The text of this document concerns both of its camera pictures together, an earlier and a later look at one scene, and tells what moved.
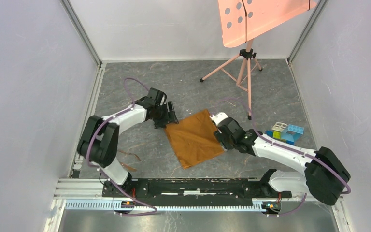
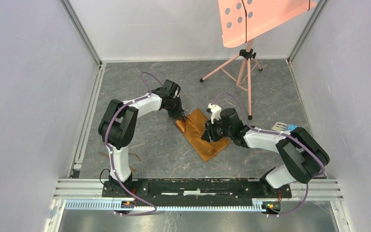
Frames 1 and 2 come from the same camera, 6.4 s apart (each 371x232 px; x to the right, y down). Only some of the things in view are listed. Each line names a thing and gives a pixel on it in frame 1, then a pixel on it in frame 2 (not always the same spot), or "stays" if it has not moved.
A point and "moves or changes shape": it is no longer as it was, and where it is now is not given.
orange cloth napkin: x=194 y=139 moves or changes shape
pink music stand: x=241 y=21 stays
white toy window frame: x=279 y=126 stays
